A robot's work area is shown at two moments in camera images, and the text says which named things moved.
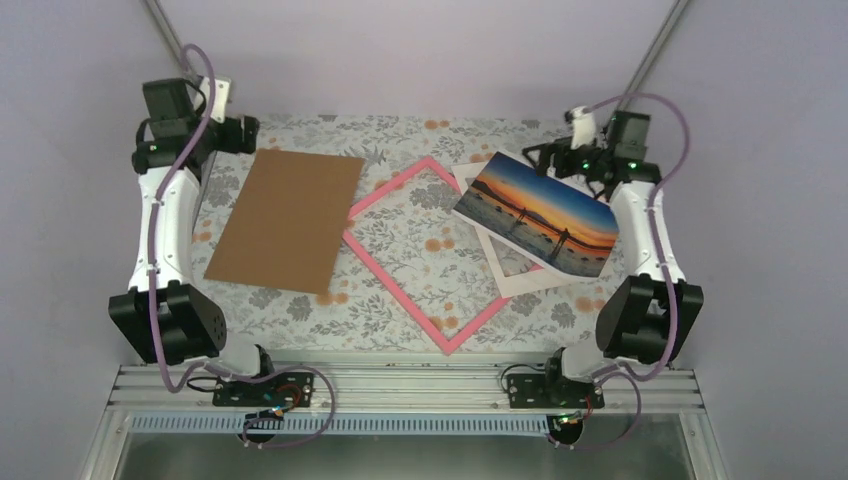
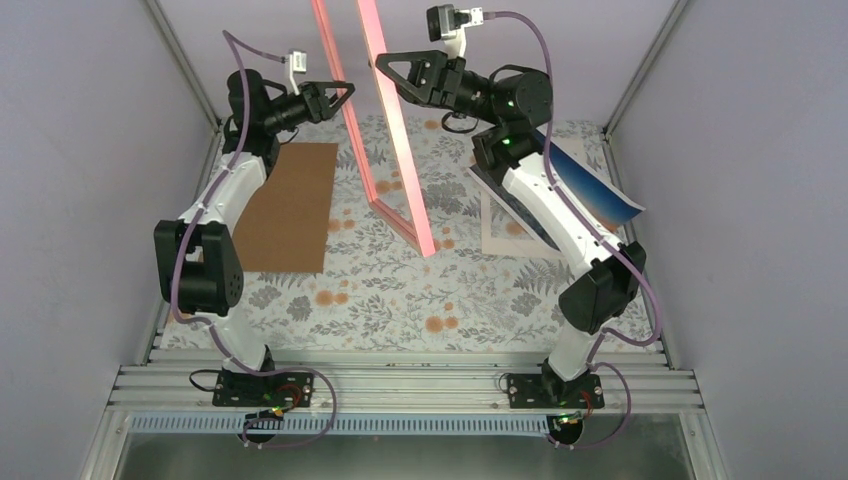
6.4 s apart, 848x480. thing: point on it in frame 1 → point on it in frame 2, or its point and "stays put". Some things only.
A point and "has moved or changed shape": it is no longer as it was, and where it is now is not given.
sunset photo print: x=561 y=224 has moved or changed shape
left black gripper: x=232 y=143 → x=317 y=106
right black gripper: x=559 y=149 → x=425 y=65
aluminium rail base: x=184 y=388 stays put
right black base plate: x=543 y=391 stays put
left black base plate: x=290 y=389 stays put
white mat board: x=519 y=284 → x=508 y=247
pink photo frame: x=361 y=212 → x=421 y=239
